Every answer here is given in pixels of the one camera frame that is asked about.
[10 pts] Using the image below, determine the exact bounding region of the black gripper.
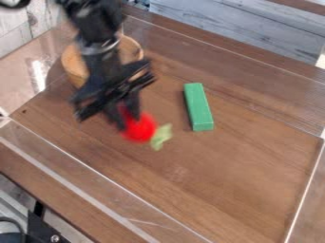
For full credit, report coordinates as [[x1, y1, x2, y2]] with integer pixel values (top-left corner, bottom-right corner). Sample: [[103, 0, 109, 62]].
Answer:
[[70, 48, 156, 131]]

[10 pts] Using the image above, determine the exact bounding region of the red plush strawberry toy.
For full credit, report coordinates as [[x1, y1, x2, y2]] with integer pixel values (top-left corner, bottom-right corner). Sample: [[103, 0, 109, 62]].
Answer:
[[120, 107, 173, 151]]

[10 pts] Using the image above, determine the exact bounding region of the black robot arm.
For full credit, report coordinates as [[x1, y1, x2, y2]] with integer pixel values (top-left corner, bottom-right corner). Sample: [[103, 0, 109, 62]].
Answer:
[[57, 0, 156, 131]]

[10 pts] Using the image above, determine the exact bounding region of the wooden bowl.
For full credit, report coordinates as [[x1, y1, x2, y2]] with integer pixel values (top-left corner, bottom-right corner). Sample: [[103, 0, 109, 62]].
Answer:
[[62, 35, 145, 88]]

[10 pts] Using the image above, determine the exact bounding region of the green rectangular block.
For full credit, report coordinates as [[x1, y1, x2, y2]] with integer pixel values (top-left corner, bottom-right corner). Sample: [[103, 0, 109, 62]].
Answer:
[[185, 83, 214, 131]]

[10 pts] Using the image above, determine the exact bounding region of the clear acrylic table barrier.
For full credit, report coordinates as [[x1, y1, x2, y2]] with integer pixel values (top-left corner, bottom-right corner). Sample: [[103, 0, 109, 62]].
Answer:
[[0, 13, 325, 243]]

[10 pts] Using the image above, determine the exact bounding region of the black clamp under table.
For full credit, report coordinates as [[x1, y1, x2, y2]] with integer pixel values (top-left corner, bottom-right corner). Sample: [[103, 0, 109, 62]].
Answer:
[[0, 202, 71, 243]]

